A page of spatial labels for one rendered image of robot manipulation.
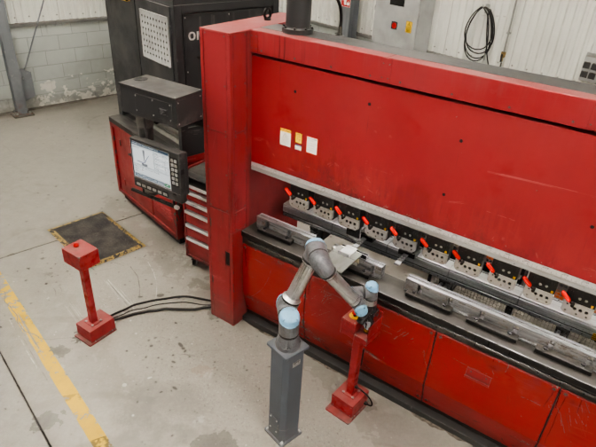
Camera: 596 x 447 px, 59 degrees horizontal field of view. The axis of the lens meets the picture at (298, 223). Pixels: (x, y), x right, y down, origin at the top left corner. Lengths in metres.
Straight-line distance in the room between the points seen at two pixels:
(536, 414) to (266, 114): 2.46
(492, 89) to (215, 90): 1.70
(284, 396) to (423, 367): 0.94
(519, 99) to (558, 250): 0.81
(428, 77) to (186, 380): 2.63
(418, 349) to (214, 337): 1.65
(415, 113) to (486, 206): 0.63
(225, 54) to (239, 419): 2.37
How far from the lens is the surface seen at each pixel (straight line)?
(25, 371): 4.42
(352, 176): 3.34
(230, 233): 3.92
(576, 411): 3.46
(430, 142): 3.03
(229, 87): 3.46
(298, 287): 3.04
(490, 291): 3.60
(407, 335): 3.56
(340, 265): 3.44
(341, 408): 3.86
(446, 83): 2.90
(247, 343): 4.30
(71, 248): 4.10
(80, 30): 9.53
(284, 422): 3.53
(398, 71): 3.00
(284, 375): 3.22
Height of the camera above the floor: 2.97
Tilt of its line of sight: 31 degrees down
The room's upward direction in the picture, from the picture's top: 3 degrees clockwise
